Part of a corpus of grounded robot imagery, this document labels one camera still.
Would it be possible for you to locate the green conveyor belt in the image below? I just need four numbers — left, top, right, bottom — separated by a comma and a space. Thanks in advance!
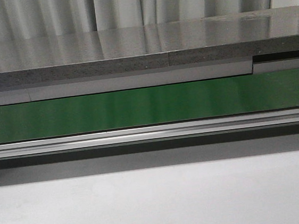
0, 69, 299, 144

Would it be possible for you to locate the white pleated curtain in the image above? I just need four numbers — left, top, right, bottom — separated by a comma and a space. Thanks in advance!
0, 0, 299, 42

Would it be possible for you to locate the grey stone counter slab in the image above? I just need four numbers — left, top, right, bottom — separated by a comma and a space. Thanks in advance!
0, 5, 299, 107

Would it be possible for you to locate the aluminium conveyor frame rail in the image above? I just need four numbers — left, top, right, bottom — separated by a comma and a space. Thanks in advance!
0, 107, 299, 160

